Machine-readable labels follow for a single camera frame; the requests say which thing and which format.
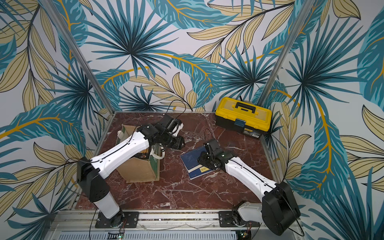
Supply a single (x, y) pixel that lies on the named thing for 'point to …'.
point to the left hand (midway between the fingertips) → (180, 146)
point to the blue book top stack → (190, 159)
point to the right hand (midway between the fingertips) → (199, 160)
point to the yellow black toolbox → (242, 117)
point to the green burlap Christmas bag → (145, 166)
